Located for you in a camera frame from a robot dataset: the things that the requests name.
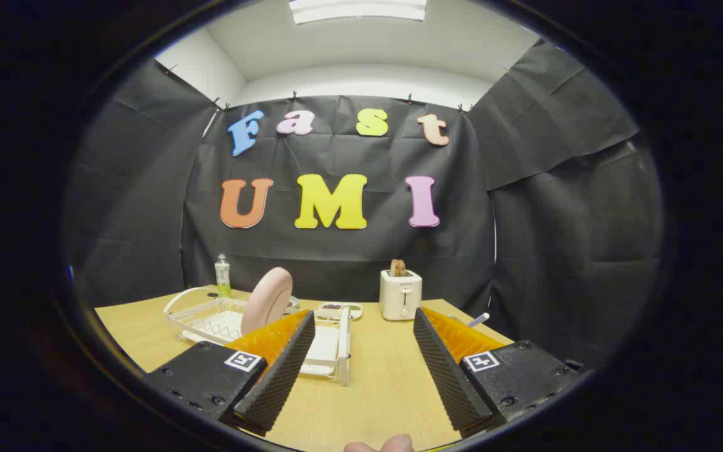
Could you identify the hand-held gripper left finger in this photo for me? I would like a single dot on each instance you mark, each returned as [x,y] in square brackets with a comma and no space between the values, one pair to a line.
[280,376]

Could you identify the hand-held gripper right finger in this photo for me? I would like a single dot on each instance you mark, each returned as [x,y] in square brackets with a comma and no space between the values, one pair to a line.
[446,370]

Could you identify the pink plate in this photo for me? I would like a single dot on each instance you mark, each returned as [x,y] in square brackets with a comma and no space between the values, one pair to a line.
[267,298]

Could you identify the white divided sauce dish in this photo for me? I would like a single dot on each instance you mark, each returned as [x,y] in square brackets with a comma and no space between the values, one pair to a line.
[349,309]

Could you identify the green dish soap bottle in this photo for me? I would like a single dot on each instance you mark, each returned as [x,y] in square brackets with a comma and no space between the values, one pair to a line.
[223,276]

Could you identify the white toaster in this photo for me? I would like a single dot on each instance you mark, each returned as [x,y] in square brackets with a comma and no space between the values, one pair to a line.
[399,295]

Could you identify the brown bread slice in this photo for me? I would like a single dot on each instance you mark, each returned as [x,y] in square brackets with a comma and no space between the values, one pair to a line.
[398,269]

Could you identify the ceiling light panel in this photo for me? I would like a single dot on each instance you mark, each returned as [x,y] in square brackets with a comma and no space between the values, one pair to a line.
[355,9]

